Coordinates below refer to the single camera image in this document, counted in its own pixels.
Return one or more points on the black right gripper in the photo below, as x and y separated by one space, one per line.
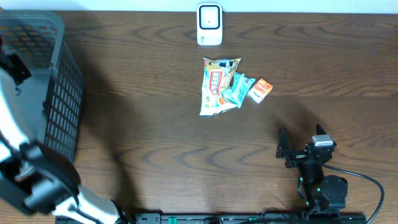
296 156

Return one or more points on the orange red snack packet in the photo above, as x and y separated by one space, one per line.
260 90

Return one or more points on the green snack packet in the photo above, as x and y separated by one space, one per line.
237 92

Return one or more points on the large orange white snack bag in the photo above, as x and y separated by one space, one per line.
217 76

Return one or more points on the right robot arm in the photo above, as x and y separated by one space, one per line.
324 194

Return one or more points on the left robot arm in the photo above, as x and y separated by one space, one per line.
35 178

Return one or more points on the white barcode scanner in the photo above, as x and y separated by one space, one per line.
209 24

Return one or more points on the black plastic mesh basket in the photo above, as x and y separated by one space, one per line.
52 96

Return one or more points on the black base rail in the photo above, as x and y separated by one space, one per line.
272 217

